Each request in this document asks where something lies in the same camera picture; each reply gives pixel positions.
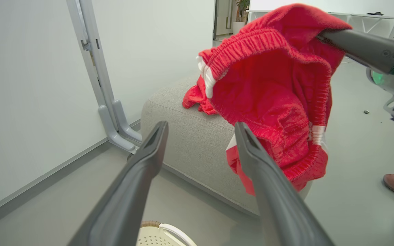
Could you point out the white laundry basket brown rim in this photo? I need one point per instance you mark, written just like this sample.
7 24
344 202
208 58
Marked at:
156 235

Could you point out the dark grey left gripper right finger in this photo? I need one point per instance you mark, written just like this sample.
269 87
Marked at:
279 208

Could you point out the grey partition foot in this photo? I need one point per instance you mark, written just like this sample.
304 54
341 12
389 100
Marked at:
125 123
113 131

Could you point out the red shorts white stripes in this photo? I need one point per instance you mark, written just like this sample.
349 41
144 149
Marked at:
268 85

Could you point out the grey fabric sofa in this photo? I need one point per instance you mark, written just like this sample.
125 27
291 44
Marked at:
190 136

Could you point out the grey partition post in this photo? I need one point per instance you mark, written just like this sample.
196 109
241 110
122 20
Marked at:
91 44

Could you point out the dark door frame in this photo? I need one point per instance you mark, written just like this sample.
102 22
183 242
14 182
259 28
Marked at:
214 18

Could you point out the green potted plant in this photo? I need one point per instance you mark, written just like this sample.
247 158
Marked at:
242 10

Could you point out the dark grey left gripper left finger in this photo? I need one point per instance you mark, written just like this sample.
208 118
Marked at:
125 201

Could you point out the grey partition base rail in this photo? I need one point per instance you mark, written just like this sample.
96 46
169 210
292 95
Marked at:
46 181

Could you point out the black item on table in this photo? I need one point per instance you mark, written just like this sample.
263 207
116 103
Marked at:
375 13

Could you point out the plain red garment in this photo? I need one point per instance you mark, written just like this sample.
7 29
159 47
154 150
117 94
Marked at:
193 99

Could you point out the white table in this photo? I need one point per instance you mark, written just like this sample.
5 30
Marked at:
364 20

